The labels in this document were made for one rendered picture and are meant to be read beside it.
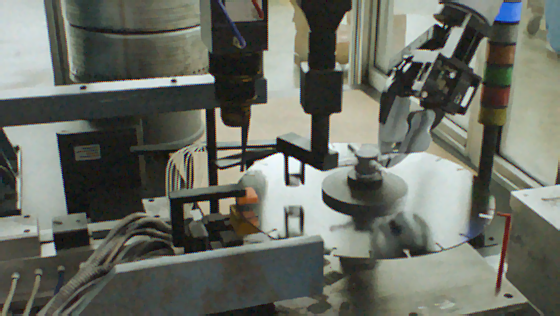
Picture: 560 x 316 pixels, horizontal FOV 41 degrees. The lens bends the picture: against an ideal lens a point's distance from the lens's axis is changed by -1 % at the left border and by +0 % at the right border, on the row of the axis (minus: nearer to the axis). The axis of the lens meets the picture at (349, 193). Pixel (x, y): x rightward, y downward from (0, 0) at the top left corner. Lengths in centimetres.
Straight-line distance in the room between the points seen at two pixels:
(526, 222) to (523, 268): 7
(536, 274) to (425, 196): 23
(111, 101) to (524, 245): 61
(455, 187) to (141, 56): 72
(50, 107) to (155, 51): 47
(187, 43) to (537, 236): 78
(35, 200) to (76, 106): 43
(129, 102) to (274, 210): 27
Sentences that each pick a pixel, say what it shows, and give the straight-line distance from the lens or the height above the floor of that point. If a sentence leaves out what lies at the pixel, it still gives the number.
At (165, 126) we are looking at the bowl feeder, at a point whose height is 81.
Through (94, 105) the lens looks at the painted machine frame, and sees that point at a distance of 104.
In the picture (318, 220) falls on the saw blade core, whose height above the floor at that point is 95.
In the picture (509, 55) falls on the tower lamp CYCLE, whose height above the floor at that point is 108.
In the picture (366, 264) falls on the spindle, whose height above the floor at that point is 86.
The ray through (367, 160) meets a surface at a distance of 92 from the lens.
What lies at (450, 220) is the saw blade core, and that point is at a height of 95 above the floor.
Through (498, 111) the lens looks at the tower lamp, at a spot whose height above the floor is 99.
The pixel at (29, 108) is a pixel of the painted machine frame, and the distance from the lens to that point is 104.
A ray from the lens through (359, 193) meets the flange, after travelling 92.
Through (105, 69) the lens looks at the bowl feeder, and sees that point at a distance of 150.
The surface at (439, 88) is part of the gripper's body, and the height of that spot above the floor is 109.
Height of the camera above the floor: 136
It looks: 26 degrees down
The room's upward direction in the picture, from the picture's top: 3 degrees clockwise
